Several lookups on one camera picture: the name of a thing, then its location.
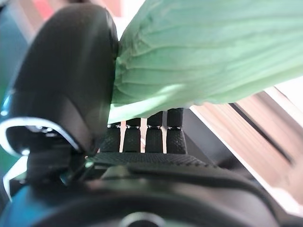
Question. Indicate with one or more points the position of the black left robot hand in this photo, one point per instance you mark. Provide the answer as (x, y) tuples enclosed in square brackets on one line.
[(66, 71)]

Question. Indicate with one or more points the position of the green napa cabbage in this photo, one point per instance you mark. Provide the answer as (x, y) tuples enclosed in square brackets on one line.
[(201, 59)]

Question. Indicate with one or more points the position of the wooden cabbage crate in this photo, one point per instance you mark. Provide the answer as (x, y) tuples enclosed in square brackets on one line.
[(248, 123)]

